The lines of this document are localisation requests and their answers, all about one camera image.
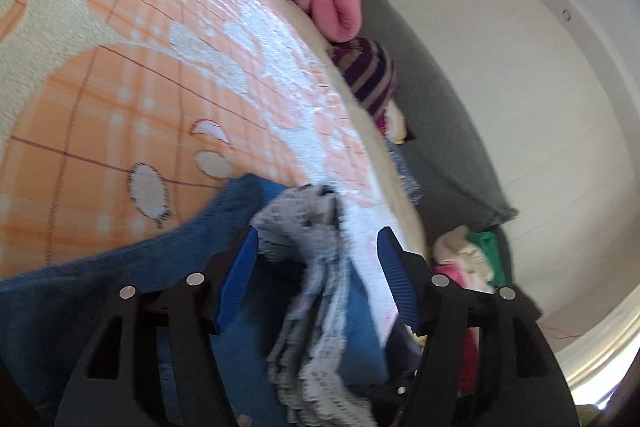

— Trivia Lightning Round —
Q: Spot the grey padded headboard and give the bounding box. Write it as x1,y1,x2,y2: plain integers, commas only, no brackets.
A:
360,0,518,242

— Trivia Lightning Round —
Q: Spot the orange cream patterned bed blanket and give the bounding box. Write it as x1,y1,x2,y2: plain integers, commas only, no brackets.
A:
1,0,424,338

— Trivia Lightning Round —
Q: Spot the purple striped pillow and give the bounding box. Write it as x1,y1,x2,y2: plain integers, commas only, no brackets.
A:
330,37,398,134

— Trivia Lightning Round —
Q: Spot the pile of colourful clothes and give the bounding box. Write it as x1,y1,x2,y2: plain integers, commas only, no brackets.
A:
432,225,541,397

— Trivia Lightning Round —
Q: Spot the blue denim pants lace trim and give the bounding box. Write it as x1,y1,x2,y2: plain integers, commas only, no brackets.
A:
1,174,418,426

